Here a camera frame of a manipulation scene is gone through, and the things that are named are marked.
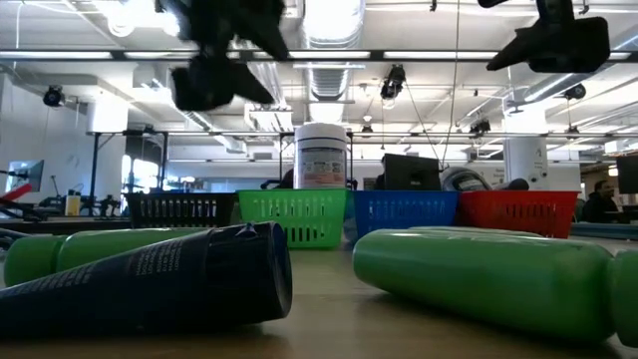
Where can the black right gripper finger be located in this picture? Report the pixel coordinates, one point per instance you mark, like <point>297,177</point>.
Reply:
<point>516,52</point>

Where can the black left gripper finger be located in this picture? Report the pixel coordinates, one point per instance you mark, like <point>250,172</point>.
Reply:
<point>249,85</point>
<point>266,40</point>

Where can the dark grey tube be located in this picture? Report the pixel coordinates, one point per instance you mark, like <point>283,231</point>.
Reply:
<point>513,185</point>

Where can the black plastic basket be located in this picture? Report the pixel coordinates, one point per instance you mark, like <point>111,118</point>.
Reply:
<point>179,209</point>

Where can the large navy blue tube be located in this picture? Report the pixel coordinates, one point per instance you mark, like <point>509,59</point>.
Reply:
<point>164,284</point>

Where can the slim green plastic bottle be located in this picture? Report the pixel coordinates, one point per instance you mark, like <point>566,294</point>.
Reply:
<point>90,247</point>

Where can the large green plastic bottle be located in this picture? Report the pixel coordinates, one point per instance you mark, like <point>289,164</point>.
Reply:
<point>478,281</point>

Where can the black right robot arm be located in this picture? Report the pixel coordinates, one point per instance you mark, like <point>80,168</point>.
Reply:
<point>555,9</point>

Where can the white wipes canister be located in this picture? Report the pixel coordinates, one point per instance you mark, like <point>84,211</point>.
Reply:
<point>320,154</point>

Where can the black overhead light bar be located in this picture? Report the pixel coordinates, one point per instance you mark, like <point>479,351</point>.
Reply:
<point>376,55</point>

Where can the dark background monitor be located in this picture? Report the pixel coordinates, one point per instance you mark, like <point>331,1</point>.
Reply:
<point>629,174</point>

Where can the green plastic basket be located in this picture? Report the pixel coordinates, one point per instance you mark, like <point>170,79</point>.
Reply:
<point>299,219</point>

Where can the black computer monitor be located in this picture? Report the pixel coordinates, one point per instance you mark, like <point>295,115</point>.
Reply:
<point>411,172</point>

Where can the person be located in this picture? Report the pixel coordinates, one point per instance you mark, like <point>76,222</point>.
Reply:
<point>598,204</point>

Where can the red plastic basket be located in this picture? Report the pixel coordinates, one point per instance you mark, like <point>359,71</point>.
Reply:
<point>518,212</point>

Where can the blue background table edge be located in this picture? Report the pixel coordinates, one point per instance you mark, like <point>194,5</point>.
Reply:
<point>605,231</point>

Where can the blue plastic basket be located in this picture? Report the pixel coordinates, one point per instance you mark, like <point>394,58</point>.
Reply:
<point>399,212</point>

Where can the yellow container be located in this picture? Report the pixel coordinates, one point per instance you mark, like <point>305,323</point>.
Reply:
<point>73,205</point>

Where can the dark background table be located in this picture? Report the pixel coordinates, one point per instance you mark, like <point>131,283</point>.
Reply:
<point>75,223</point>

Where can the grey-framed background monitor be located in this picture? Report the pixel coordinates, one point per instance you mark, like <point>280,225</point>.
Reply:
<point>25,175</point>

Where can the black ceiling camera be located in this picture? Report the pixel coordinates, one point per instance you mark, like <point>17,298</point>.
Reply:
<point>576,92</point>
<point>394,81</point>
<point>53,96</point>
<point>480,126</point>

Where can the black metal frame stand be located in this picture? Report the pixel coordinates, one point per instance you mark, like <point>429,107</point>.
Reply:
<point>94,169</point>

